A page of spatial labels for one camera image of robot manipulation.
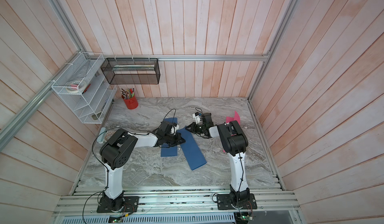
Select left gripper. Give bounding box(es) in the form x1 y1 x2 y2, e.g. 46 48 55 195
164 132 186 147

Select blue paper sheet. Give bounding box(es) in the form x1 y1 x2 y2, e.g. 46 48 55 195
178 128 207 171
161 118 178 157

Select pink rectangular paper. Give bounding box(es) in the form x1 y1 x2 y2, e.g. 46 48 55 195
224 111 241 153

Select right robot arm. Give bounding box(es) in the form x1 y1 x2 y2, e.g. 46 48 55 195
186 112 251 205

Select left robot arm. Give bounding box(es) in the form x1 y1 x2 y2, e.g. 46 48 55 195
100 121 186 201

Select red pen cup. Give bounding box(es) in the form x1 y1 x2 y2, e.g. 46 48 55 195
121 87 139 110

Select tape roll in rack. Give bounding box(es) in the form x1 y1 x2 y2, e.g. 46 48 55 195
65 80 86 94

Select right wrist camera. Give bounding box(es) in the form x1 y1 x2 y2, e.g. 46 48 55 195
193 112 203 124

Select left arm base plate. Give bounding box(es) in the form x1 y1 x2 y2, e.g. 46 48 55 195
97 196 140 213

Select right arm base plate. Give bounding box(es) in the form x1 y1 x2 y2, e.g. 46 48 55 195
216 194 258 211

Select black mesh wall basket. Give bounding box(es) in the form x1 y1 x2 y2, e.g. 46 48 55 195
101 57 161 85

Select white wire shelf rack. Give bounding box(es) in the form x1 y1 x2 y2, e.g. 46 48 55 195
52 52 117 124

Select aluminium frame rail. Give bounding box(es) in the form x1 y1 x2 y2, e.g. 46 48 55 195
53 187 300 216

